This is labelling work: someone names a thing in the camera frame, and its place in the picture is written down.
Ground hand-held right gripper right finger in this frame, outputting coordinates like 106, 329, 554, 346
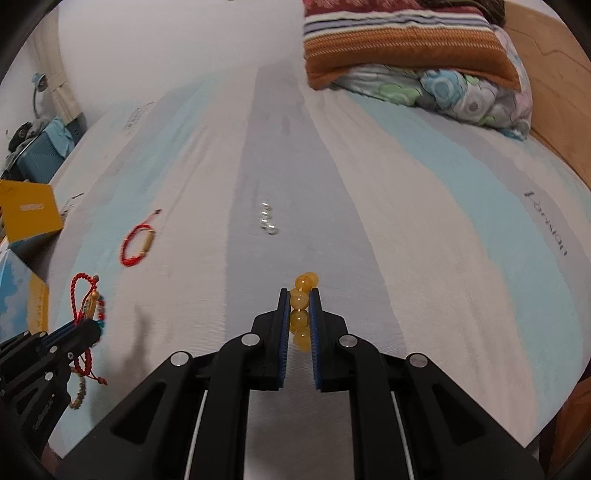
308, 288, 546, 480

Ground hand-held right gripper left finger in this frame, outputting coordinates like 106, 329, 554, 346
58, 288, 291, 480

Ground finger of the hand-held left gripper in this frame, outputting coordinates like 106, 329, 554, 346
28, 320, 95, 344
44, 323, 102, 367

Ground multicoloured small bead bracelet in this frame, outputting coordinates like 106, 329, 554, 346
91, 295, 107, 334

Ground yellow amber bead bracelet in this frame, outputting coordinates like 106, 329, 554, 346
288, 272, 320, 354

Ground red knotted cord bracelet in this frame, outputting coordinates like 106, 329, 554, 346
69, 272, 108, 387

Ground tan braided cord bracelet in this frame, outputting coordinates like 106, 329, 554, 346
69, 368, 92, 410

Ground blue and white box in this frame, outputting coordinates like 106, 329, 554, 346
0, 237, 51, 342

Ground yellow cardboard box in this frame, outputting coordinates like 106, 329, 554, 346
0, 180, 65, 241

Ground striped bed sheet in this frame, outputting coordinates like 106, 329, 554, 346
46, 58, 583, 480

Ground blue ribbed suitcase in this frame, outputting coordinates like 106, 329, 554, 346
4, 128, 65, 184

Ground light blue cloth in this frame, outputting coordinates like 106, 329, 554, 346
44, 116, 77, 158

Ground dark bag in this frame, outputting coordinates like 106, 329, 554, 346
8, 117, 51, 152

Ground cream curtain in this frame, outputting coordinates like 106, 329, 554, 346
46, 28, 86, 124

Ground blue desk lamp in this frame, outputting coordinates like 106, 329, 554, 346
31, 72, 49, 121

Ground floral quilt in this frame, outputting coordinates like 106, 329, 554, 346
332, 23, 533, 140

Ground orange striped pillow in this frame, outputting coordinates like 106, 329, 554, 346
302, 0, 522, 91

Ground wooden headboard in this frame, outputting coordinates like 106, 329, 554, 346
501, 0, 591, 185

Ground red cord gold tube bracelet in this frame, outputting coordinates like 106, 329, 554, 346
120, 209, 163, 267

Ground clear crystal bead bracelet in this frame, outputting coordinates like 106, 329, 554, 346
257, 200, 280, 237

